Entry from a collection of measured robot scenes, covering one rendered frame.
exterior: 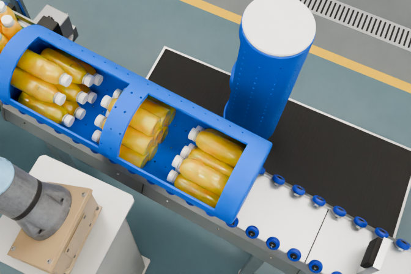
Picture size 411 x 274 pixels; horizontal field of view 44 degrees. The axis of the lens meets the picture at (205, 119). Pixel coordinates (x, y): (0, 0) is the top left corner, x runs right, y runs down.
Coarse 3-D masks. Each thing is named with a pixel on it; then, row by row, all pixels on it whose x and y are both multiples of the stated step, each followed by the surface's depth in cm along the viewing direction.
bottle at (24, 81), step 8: (16, 72) 167; (24, 72) 167; (16, 80) 166; (24, 80) 166; (32, 80) 166; (40, 80) 166; (24, 88) 166; (32, 88) 165; (40, 88) 165; (48, 88) 165; (56, 88) 167; (32, 96) 168; (40, 96) 165; (48, 96) 165
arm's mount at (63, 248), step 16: (80, 192) 133; (80, 208) 129; (96, 208) 146; (64, 224) 129; (80, 224) 133; (16, 240) 138; (32, 240) 134; (48, 240) 130; (64, 240) 126; (80, 240) 139; (16, 256) 134; (32, 256) 130; (48, 256) 126; (64, 256) 131; (48, 272) 139; (64, 272) 140
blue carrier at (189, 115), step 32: (32, 32) 163; (0, 64) 159; (96, 64) 160; (0, 96) 165; (128, 96) 154; (160, 96) 157; (64, 128) 161; (96, 128) 178; (224, 128) 153; (160, 160) 175; (256, 160) 148; (224, 192) 147
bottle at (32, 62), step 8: (24, 56) 164; (32, 56) 164; (40, 56) 165; (24, 64) 164; (32, 64) 163; (40, 64) 163; (48, 64) 163; (56, 64) 165; (32, 72) 164; (40, 72) 163; (48, 72) 162; (56, 72) 163; (64, 72) 165; (48, 80) 163; (56, 80) 163
